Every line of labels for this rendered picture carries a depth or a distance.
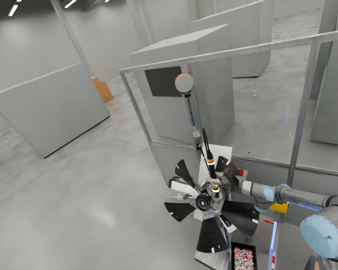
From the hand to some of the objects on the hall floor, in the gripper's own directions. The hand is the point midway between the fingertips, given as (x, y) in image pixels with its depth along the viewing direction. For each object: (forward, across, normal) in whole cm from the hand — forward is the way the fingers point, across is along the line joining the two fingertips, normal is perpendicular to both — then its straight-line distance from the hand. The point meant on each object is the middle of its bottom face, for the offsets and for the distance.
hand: (208, 175), depth 106 cm
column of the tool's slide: (+37, +58, -149) cm, 164 cm away
